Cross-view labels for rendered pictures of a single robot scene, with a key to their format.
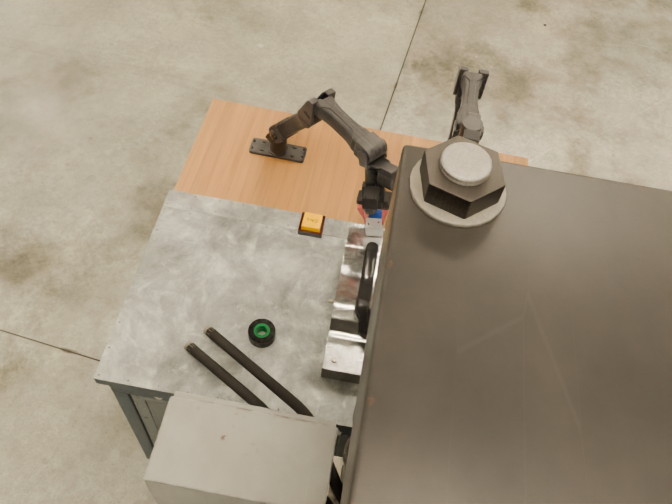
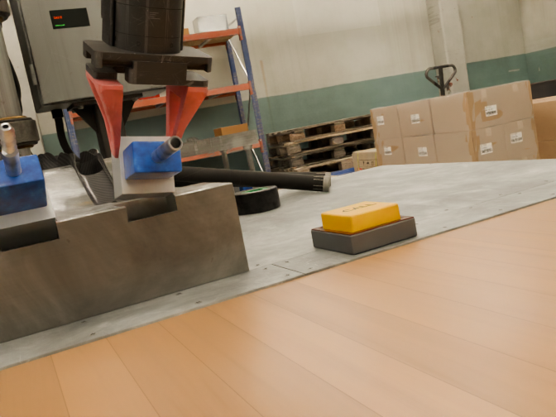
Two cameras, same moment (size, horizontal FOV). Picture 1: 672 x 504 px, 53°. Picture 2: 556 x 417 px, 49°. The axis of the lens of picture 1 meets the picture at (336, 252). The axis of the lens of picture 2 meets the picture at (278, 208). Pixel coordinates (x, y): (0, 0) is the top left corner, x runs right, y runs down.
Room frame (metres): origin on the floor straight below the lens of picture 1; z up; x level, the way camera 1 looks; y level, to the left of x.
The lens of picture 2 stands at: (1.84, -0.28, 0.94)
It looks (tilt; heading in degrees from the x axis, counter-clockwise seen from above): 8 degrees down; 152
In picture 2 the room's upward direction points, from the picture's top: 11 degrees counter-clockwise
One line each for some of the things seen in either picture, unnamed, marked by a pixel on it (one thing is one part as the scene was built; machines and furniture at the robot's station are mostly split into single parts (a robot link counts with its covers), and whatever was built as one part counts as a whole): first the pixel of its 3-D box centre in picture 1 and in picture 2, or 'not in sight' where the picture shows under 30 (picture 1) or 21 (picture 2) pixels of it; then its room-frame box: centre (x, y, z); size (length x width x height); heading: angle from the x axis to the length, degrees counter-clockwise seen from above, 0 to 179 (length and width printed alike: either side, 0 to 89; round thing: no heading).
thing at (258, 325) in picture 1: (261, 333); (256, 199); (0.91, 0.19, 0.82); 0.08 x 0.08 x 0.04
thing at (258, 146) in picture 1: (278, 143); not in sight; (1.64, 0.25, 0.84); 0.20 x 0.07 x 0.08; 85
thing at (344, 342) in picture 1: (379, 299); (69, 220); (1.04, -0.15, 0.87); 0.50 x 0.26 x 0.14; 177
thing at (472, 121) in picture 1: (470, 129); not in sight; (1.42, -0.34, 1.24); 0.12 x 0.09 x 0.12; 175
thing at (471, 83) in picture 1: (467, 106); not in sight; (1.58, -0.34, 1.17); 0.30 x 0.09 x 0.12; 175
